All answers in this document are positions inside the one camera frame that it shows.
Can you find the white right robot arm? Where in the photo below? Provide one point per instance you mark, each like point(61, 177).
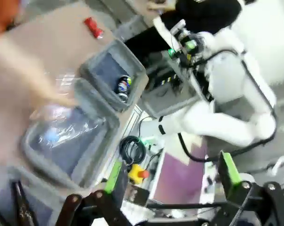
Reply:
point(226, 77)

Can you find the orange person's right hand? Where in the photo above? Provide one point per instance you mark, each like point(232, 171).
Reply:
point(59, 101)

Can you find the crushed black green can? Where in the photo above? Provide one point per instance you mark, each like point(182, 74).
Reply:
point(124, 87)

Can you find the grey fabric basket labelled Can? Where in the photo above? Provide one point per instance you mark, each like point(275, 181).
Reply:
point(135, 68)

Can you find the grey fabric basket labelled Plastic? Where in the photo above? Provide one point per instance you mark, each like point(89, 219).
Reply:
point(102, 110)

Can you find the grey control cabinet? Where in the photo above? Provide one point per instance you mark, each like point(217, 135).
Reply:
point(170, 103)

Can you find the crumpled clear plastic bottle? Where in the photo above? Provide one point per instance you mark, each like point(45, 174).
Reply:
point(66, 129)

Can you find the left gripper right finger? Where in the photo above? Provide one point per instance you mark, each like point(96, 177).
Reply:
point(229, 171)

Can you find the orange person's right forearm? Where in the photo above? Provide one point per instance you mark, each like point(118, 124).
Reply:
point(12, 99)

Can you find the person in black clothes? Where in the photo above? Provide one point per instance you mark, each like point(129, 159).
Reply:
point(203, 14)

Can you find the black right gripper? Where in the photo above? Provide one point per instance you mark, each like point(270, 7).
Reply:
point(187, 50)

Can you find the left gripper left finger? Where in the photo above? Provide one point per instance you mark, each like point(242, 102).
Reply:
point(119, 183)

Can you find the purple floor mat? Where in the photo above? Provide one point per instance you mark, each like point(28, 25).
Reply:
point(179, 174)

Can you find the yellow red emergency stop button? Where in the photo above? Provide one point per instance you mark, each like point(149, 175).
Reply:
point(137, 173)

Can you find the person in orange hoodie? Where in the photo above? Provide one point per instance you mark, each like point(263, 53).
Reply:
point(3, 14)

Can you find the brown glass bottle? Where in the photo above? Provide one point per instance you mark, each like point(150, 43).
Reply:
point(24, 207)

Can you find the grey fabric basket labelled Bottle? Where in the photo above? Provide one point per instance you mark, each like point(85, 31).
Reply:
point(50, 182)

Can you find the clear ribbed plastic bottle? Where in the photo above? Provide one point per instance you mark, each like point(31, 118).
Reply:
point(63, 82)

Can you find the red packet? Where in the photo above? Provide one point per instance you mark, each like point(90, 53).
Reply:
point(93, 28)

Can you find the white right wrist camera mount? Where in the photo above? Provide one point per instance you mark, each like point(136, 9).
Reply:
point(179, 26)

